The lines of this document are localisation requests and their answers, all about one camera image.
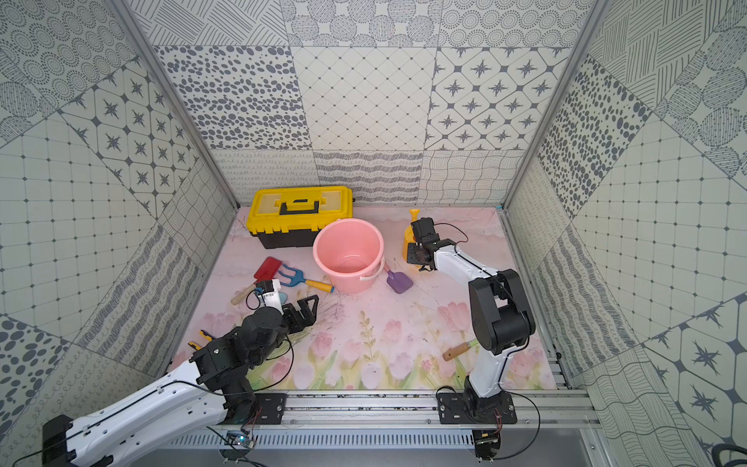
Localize blue rake yellow handle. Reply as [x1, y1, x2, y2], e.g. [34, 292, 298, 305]
[277, 264, 335, 293]

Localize purple shovel pink handle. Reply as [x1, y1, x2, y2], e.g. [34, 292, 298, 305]
[384, 264, 414, 295]

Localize red shovel wooden handle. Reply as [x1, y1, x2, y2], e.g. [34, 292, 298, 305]
[231, 257, 282, 305]

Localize pink plastic bucket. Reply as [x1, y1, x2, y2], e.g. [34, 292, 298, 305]
[312, 218, 384, 294]

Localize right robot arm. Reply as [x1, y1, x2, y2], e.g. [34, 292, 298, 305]
[407, 217, 536, 414]

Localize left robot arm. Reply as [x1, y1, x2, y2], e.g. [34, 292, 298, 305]
[41, 295, 319, 466]

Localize yellow toy watering can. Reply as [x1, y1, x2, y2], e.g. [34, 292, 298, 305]
[402, 208, 420, 261]

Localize floral pink table mat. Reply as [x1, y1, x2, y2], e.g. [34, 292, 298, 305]
[165, 205, 558, 391]

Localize yellow black pliers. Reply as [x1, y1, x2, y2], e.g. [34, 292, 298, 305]
[188, 329, 214, 351]

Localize yellow black toolbox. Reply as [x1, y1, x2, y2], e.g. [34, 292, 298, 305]
[245, 186, 354, 249]

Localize left controller board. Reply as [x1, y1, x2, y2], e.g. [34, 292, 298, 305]
[220, 430, 256, 462]

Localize controller board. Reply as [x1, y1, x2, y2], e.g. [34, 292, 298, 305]
[472, 429, 502, 462]
[220, 430, 256, 462]

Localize right controller board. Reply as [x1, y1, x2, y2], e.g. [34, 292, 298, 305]
[472, 429, 502, 462]

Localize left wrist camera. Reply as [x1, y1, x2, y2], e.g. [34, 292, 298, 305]
[255, 279, 287, 313]

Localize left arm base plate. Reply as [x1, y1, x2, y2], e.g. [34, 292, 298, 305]
[223, 392, 288, 425]

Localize aluminium mounting rail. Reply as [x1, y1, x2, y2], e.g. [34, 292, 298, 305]
[248, 389, 600, 429]

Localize green rake wooden handle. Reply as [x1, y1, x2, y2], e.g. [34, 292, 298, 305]
[443, 339, 480, 361]

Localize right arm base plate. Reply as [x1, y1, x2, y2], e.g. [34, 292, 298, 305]
[436, 391, 517, 426]

